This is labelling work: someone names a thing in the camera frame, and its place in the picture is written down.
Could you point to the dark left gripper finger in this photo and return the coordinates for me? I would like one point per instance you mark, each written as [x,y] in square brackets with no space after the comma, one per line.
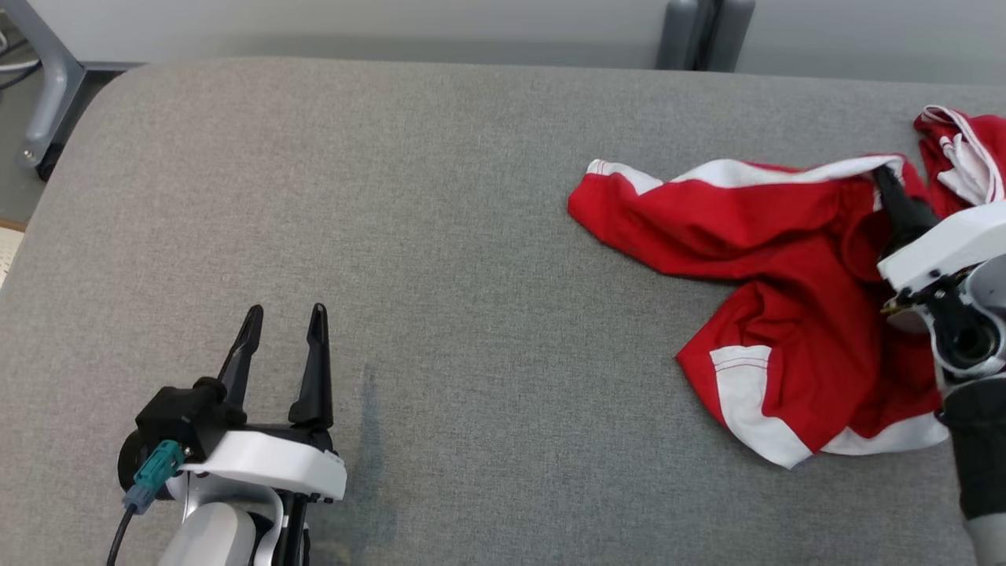
[316,385]
[242,362]

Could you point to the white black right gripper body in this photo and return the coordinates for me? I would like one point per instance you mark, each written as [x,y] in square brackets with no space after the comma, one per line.
[951,248]

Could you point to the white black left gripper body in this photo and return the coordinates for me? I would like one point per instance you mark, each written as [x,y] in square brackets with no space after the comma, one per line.
[275,464]

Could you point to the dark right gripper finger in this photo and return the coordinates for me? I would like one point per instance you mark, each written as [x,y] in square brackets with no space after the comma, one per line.
[902,216]

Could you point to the red number 23 basketball jersey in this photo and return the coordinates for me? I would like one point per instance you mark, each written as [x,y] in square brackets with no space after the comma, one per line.
[935,141]

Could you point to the red white basketball shorts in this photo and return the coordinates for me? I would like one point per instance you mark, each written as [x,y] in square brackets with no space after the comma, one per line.
[786,314]

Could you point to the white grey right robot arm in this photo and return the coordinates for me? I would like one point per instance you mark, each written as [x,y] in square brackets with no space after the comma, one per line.
[982,440]

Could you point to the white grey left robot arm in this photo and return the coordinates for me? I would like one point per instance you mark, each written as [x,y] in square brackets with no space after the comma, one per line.
[212,534]

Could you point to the black caster wheel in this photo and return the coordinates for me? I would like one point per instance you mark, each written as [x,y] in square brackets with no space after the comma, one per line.
[49,163]

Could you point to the grey metal table leg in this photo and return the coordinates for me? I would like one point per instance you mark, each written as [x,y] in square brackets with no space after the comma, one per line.
[55,86]

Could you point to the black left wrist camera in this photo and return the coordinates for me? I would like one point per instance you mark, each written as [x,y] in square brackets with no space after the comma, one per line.
[177,417]

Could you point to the teal left camera connector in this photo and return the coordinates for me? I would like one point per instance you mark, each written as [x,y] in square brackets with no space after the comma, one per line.
[157,468]

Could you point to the grey partition post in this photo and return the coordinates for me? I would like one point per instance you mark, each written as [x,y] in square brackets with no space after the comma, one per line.
[684,31]

